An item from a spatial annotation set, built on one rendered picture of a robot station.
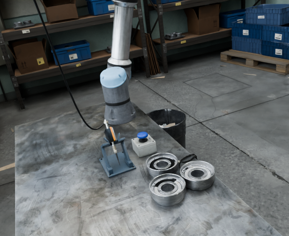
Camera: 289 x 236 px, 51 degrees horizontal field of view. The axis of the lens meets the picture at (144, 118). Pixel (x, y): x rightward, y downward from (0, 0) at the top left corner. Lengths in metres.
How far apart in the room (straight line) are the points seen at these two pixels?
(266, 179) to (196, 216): 1.51
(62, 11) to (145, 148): 3.31
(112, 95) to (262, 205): 1.23
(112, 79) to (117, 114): 0.16
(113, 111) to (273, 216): 1.19
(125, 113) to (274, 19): 3.47
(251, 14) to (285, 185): 3.04
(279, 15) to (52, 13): 2.94
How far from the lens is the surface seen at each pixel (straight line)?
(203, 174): 0.94
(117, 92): 1.33
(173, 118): 2.39
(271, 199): 2.16
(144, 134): 1.09
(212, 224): 0.83
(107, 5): 4.38
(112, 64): 1.44
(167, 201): 0.86
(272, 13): 4.57
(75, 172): 1.10
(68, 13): 4.23
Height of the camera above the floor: 1.39
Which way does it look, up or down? 25 degrees down
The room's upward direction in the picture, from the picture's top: 8 degrees counter-clockwise
